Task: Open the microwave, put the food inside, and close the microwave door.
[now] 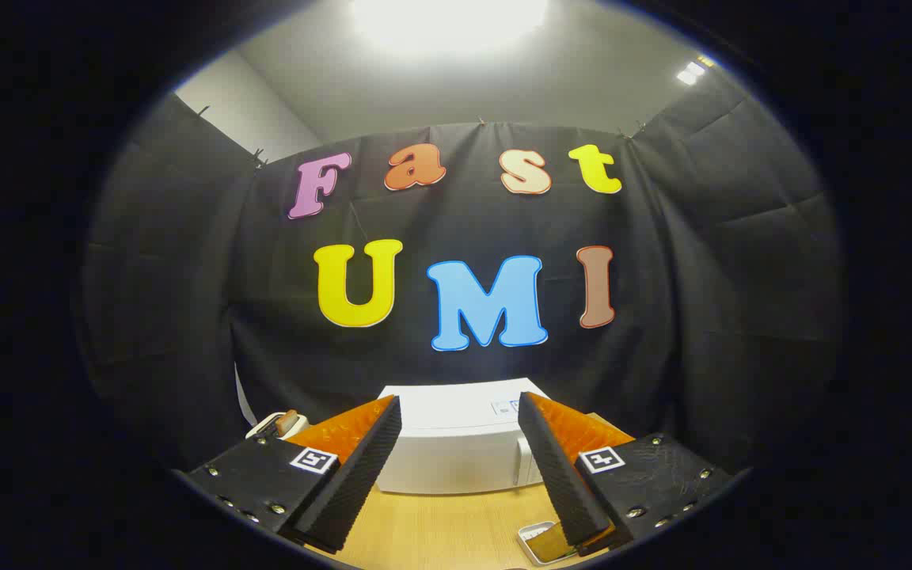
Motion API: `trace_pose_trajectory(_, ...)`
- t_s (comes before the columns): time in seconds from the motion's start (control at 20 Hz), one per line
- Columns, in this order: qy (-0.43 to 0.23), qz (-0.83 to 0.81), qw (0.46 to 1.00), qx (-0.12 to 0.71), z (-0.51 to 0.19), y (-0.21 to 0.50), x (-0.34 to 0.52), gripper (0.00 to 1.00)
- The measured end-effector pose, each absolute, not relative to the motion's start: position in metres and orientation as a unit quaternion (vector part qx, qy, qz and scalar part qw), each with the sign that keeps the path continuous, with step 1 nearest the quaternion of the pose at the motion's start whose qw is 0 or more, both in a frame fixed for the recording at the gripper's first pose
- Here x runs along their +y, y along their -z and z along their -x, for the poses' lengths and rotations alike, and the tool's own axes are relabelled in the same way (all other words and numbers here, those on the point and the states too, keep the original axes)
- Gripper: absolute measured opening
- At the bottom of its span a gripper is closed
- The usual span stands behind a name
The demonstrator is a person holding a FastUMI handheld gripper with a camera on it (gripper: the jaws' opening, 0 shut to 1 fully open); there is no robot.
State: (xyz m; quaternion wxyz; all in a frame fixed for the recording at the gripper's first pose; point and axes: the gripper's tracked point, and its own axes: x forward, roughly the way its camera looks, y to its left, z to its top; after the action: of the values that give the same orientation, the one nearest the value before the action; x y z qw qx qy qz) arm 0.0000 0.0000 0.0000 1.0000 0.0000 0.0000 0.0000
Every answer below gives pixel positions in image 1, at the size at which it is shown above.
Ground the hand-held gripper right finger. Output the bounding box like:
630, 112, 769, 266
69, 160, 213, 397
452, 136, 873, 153
517, 391, 734, 555

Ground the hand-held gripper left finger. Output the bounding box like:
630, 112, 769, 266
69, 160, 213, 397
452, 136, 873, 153
173, 394, 403, 555

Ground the white microwave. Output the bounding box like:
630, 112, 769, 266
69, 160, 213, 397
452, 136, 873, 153
375, 378, 556, 496

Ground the white toaster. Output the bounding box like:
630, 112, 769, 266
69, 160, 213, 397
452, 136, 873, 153
245, 409, 310, 441

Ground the black backdrop cloth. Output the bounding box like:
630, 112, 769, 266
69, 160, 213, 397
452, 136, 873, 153
80, 67, 845, 476

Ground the small ceiling light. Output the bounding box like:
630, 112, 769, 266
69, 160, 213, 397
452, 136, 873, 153
676, 55, 716, 86

